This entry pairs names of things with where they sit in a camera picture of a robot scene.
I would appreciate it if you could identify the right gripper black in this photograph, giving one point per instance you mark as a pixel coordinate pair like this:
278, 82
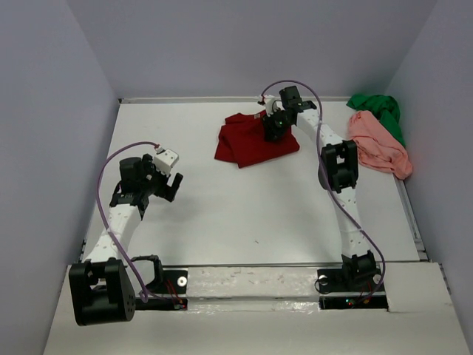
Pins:
270, 132

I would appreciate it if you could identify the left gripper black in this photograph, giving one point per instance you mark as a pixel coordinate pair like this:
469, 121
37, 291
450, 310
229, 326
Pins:
147, 166

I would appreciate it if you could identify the dark red t shirt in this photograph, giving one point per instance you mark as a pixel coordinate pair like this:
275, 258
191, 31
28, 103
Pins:
242, 141

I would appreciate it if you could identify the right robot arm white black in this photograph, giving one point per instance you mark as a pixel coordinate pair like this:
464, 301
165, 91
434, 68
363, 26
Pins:
338, 176

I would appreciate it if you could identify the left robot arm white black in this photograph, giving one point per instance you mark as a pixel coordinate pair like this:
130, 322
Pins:
109, 285

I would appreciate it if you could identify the pink t shirt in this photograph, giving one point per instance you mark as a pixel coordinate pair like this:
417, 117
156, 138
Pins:
377, 148

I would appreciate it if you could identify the green t shirt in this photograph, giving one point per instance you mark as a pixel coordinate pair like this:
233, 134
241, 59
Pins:
385, 108

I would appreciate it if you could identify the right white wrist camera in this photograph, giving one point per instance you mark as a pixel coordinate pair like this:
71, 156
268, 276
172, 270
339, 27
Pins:
271, 104

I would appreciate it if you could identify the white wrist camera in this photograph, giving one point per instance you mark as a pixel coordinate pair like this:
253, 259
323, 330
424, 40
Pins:
165, 160
271, 104

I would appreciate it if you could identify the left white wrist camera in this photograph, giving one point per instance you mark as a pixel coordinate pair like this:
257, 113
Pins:
165, 160

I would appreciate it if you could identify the metal rail at table front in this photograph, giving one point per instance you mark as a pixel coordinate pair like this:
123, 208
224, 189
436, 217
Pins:
259, 265

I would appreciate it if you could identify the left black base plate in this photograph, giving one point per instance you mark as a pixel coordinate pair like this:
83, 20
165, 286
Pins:
170, 291

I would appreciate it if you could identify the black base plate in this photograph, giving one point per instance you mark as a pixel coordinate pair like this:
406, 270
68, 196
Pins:
170, 291
336, 293

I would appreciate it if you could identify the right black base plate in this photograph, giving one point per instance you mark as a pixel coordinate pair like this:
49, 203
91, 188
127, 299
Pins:
336, 293

